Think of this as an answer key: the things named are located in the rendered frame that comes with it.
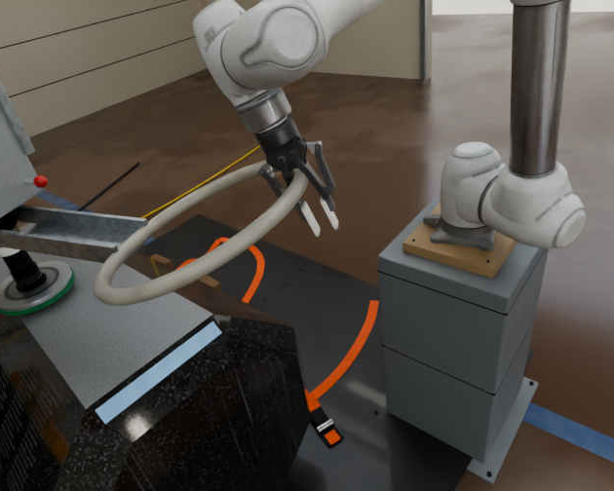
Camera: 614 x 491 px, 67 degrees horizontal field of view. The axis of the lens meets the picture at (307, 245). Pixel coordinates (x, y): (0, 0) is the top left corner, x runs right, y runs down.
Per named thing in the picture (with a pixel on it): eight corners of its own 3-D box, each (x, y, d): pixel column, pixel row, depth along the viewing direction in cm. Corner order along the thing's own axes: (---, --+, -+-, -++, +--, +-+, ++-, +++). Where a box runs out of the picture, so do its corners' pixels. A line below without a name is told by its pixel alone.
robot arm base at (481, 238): (432, 208, 153) (432, 194, 150) (503, 218, 143) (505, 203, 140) (415, 240, 141) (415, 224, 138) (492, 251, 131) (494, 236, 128)
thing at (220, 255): (54, 322, 91) (43, 311, 90) (186, 198, 127) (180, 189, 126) (243, 286, 65) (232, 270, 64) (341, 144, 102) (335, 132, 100)
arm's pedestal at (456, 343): (425, 337, 218) (427, 187, 172) (538, 384, 189) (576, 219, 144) (368, 416, 188) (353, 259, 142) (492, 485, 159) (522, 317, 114)
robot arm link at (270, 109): (241, 99, 87) (256, 128, 89) (228, 112, 79) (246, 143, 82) (283, 78, 84) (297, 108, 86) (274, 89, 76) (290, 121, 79)
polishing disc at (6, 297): (-12, 321, 124) (-15, 318, 123) (0, 278, 141) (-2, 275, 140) (70, 294, 129) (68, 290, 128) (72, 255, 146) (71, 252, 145)
